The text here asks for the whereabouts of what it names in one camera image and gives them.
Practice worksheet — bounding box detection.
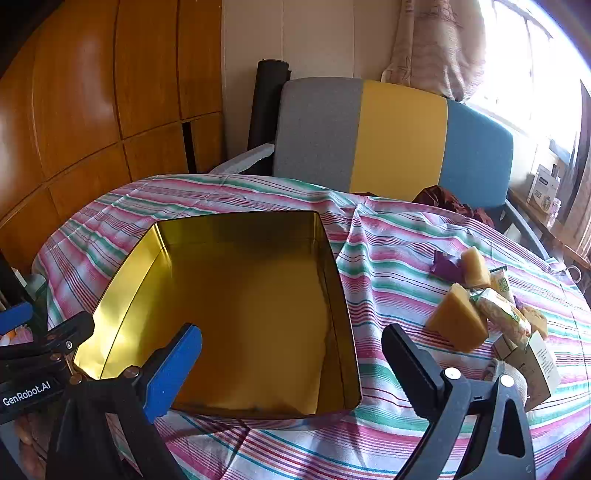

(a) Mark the dark red cloth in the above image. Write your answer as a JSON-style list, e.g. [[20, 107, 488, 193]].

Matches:
[[412, 185, 495, 227]]

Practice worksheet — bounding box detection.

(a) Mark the grey yellow blue sofa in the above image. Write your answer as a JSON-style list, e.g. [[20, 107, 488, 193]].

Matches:
[[272, 78, 515, 217]]

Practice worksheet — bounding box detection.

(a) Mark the white carton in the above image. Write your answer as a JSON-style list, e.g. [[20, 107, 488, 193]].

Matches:
[[527, 164, 561, 208]]

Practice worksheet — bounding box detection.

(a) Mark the window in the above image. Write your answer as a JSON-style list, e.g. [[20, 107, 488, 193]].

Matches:
[[466, 0, 591, 148]]

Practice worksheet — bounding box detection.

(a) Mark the wooden wardrobe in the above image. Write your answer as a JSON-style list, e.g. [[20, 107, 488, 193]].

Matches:
[[0, 0, 227, 278]]

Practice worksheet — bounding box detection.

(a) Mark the grey sofa armrest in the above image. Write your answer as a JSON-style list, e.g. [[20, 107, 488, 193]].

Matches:
[[501, 198, 550, 259]]

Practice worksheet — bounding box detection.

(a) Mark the gold metal tin box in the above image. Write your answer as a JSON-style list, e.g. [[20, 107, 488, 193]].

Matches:
[[73, 211, 362, 431]]

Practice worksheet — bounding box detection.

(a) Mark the striped tablecloth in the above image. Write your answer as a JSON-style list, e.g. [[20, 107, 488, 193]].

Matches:
[[32, 174, 591, 480]]

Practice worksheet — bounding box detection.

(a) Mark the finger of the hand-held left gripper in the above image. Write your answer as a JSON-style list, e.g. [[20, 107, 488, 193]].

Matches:
[[44, 311, 96, 358], [0, 302, 34, 337]]

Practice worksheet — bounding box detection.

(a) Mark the wooden window shelf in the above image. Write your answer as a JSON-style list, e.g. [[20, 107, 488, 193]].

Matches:
[[508, 187, 591, 273]]

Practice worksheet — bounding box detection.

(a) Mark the patterned beige curtain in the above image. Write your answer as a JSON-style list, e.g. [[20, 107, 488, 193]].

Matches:
[[382, 0, 488, 102]]

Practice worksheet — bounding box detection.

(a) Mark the small yellow block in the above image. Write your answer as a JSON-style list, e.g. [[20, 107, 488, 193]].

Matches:
[[519, 307, 549, 340], [462, 247, 491, 289]]

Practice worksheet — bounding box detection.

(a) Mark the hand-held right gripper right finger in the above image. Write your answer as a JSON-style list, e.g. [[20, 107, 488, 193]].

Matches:
[[381, 323, 537, 480]]

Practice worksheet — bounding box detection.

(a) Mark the beige cardboard box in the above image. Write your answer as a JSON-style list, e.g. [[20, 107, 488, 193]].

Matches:
[[492, 331, 561, 411]]

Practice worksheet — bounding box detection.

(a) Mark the green yellow snack packet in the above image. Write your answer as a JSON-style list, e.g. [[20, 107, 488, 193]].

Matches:
[[468, 287, 532, 347]]

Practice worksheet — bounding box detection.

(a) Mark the black rolled mat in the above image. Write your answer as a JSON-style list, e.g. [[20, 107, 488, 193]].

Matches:
[[248, 58, 293, 176]]

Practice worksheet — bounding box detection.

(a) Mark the large yellow block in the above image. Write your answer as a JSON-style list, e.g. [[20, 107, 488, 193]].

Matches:
[[425, 282, 489, 354]]

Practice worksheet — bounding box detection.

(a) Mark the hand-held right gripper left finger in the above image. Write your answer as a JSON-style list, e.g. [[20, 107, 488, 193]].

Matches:
[[45, 322, 204, 480]]

